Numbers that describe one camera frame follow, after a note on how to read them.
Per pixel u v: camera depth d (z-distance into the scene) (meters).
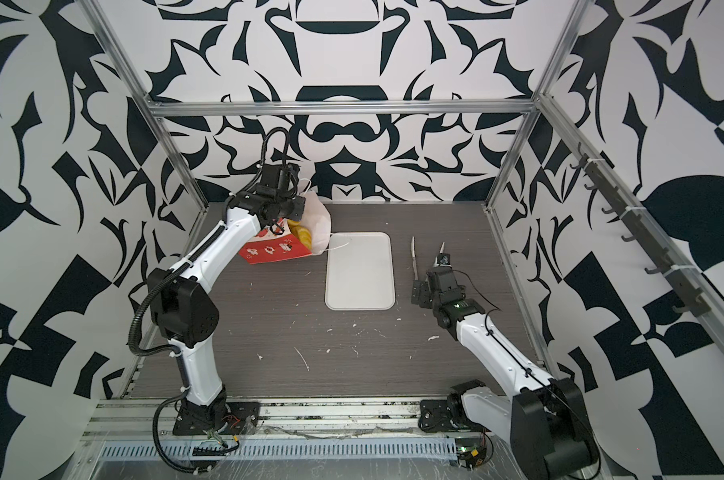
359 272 1.00
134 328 0.42
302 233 0.97
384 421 0.75
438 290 0.65
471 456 0.71
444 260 0.76
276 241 0.87
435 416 0.74
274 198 0.67
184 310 0.49
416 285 0.96
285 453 0.70
